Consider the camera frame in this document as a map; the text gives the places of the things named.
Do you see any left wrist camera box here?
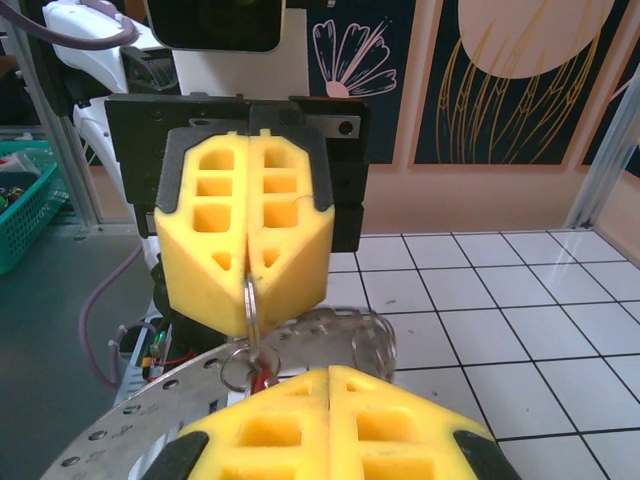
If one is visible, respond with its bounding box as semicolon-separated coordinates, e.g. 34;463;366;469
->
142;0;287;99

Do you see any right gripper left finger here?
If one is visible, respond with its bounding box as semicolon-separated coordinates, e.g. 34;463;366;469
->
130;367;331;480

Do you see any green plastic basket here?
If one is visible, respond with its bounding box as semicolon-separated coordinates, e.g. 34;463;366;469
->
0;139;71;276

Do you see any key with red tag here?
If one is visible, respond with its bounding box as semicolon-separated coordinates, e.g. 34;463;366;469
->
219;344;284;396

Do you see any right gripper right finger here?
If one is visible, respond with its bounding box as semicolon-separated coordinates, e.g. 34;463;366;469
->
327;364;514;480

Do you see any small silver split ring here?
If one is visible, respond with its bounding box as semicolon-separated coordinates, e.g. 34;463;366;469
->
241;272;261;361

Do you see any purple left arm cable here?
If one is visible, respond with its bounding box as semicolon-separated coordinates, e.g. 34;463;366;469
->
0;0;151;391

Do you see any small circuit board with wires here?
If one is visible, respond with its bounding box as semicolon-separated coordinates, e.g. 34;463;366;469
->
139;327;201;381

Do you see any aluminium frame post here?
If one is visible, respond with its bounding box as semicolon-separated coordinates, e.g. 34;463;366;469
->
12;19;99;226

